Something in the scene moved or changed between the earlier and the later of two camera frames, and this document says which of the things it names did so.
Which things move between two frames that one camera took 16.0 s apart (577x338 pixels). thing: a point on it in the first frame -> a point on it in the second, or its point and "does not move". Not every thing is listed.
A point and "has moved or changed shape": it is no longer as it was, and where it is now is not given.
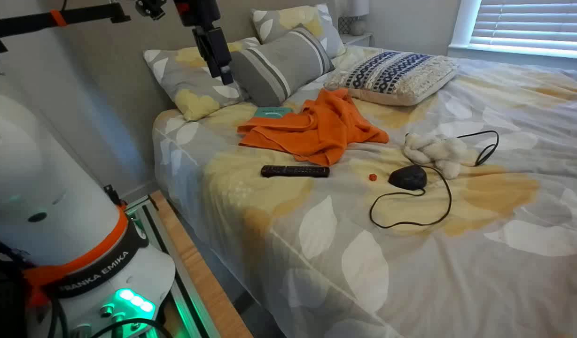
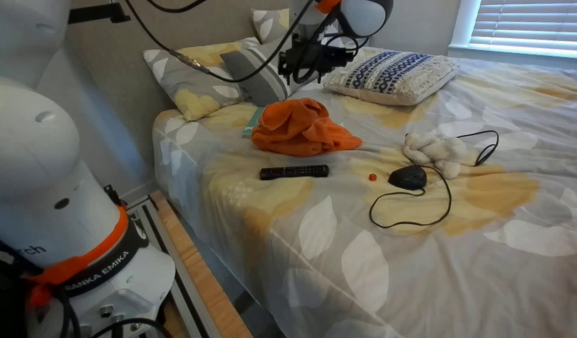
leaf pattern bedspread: [467, 220] does not move
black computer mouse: [413, 177] does not move
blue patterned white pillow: [394, 77] does not move
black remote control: [296, 171] does not move
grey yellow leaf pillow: [189, 85] does not move
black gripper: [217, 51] -> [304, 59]
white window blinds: [533, 23] does not move
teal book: [272, 111] -> [253, 122]
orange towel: [317, 134] has moved or changed shape
